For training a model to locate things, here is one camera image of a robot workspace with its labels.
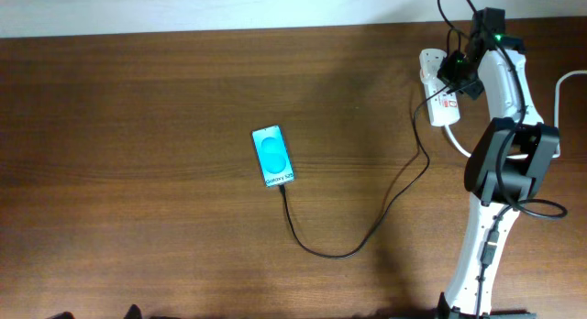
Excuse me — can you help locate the black USB charging cable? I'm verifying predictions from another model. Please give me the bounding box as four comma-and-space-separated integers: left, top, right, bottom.
277, 27, 464, 260

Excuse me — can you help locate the blue screen Galaxy smartphone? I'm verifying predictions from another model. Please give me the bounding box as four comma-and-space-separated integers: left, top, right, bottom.
251, 125, 295, 188

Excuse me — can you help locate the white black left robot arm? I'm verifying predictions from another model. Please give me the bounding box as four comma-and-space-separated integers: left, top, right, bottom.
46, 304, 145, 319

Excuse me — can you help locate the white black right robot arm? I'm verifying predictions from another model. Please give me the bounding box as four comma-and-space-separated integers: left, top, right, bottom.
435, 7, 559, 318

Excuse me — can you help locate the white power strip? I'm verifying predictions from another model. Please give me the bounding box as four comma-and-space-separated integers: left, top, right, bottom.
419, 49, 460, 127

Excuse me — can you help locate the white power strip cord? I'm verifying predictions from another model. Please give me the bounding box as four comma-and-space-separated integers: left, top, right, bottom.
443, 70, 587, 160

